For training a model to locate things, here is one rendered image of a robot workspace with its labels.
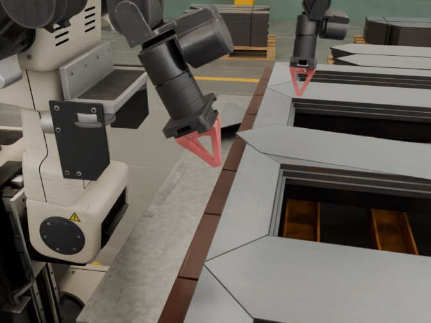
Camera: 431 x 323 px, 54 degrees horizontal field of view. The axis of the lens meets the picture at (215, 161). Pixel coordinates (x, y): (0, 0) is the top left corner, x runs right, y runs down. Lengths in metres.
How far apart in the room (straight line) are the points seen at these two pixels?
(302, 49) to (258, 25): 4.08
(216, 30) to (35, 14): 0.23
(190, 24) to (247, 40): 4.67
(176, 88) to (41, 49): 0.28
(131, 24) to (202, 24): 0.09
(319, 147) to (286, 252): 0.41
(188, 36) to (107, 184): 0.52
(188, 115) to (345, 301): 0.34
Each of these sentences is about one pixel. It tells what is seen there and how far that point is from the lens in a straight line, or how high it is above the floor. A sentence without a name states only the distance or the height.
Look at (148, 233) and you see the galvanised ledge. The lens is 1.04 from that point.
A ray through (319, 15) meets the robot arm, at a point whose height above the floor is 1.13.
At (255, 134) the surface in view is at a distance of 1.09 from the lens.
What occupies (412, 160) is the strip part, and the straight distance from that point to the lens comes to 1.06.
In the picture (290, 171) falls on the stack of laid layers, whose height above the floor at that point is 0.84.
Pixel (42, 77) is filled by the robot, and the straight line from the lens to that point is 0.87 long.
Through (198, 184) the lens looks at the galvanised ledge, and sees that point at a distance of 1.21.
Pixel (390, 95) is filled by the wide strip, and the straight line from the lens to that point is 1.47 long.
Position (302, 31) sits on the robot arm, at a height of 1.09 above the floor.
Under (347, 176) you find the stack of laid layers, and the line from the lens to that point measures 0.97.
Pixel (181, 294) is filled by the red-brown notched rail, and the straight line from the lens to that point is 0.67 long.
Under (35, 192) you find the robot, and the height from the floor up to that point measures 0.83.
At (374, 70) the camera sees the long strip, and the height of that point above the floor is 0.86.
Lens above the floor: 1.30
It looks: 28 degrees down
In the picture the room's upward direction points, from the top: straight up
